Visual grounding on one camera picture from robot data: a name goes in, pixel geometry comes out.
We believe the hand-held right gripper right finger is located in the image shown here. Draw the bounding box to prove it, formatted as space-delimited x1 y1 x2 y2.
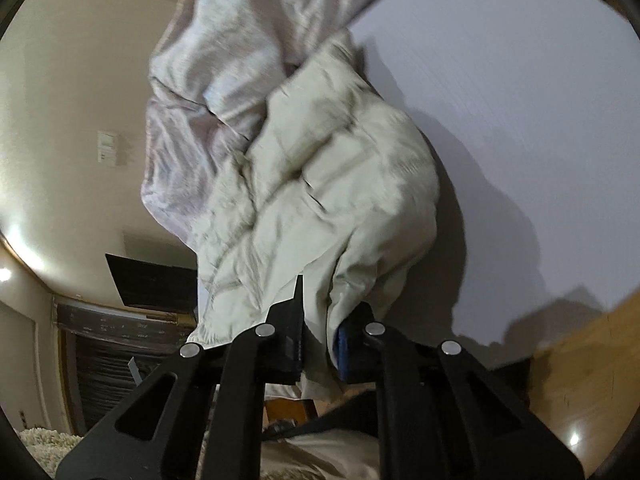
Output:
332 302 583 480

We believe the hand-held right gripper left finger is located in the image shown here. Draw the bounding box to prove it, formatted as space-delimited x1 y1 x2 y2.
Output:
55 274 306 480

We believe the beige padded jacket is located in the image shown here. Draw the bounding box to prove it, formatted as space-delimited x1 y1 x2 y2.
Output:
192 30 441 401

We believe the black flat panel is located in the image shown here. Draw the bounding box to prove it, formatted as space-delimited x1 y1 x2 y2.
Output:
105 254 198 313

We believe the dark window blind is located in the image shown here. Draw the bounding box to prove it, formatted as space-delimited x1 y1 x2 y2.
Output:
52 297 196 433

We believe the cream shaggy rug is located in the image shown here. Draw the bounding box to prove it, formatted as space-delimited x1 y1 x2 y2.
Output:
15 425 86 480

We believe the bed with lavender sheet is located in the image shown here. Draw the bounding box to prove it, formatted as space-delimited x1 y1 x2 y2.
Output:
350 0 640 361

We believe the pale pink patterned blanket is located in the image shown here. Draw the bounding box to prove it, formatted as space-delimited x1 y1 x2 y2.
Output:
141 0 436 248

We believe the white wall switch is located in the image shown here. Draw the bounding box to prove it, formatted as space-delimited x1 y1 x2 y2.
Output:
97 130 120 165

